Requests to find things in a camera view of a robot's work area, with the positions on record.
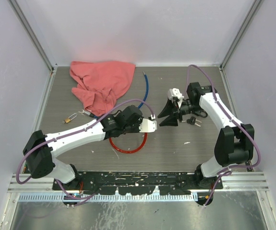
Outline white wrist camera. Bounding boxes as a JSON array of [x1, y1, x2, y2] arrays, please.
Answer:
[[139, 115, 157, 133], [168, 88, 184, 108]]

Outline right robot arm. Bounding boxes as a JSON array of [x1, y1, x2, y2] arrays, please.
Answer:
[[158, 82, 254, 189]]

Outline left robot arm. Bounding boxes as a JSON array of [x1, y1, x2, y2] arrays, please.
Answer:
[[23, 105, 144, 190]]

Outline black keys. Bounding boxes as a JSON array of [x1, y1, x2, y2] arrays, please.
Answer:
[[186, 116, 201, 127]]

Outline red cable lock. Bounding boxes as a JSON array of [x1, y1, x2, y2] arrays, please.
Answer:
[[109, 133, 148, 154]]

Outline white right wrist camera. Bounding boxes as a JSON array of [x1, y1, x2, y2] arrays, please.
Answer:
[[168, 88, 184, 108]]

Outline slotted cable duct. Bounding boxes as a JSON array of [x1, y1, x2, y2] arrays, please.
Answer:
[[18, 192, 198, 202]]

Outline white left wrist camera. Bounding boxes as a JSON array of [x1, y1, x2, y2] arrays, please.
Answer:
[[139, 115, 157, 133]]

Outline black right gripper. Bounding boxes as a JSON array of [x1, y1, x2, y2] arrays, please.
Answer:
[[157, 98, 204, 127]]

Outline blue cable lock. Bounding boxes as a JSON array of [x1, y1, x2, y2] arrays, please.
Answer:
[[84, 71, 151, 119]]

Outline brass padlock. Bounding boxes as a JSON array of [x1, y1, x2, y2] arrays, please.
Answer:
[[63, 113, 78, 124]]

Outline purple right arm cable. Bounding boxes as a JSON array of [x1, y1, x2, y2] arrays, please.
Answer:
[[187, 64, 262, 207]]

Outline pink cloth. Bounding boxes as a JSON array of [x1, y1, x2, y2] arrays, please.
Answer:
[[70, 61, 135, 116]]

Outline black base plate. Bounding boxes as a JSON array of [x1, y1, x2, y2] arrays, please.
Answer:
[[63, 171, 217, 196]]

